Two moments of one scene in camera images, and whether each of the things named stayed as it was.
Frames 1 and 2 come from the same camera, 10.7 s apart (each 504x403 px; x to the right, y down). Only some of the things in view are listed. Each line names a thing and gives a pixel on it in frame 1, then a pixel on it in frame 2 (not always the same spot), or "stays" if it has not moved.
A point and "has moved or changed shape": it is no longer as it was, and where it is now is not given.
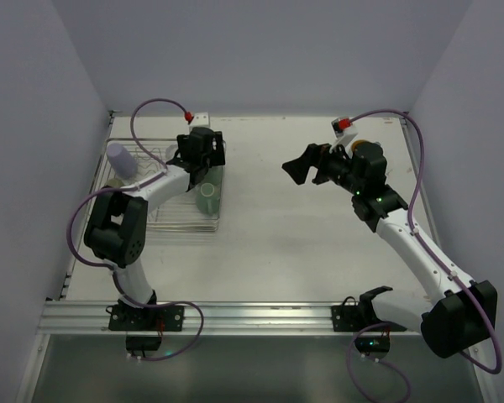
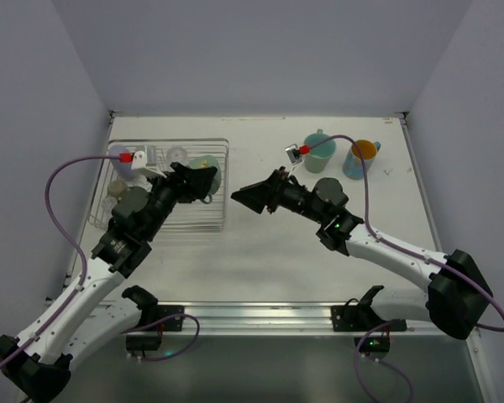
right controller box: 367,344 stays
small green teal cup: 207,197 has moved or changed shape
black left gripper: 210,159 → 181,183
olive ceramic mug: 115,183 stays
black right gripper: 320,164 → 275,191
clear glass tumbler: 170,151 stays
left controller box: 143,342 stays
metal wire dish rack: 127,161 stays
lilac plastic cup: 124,162 stays
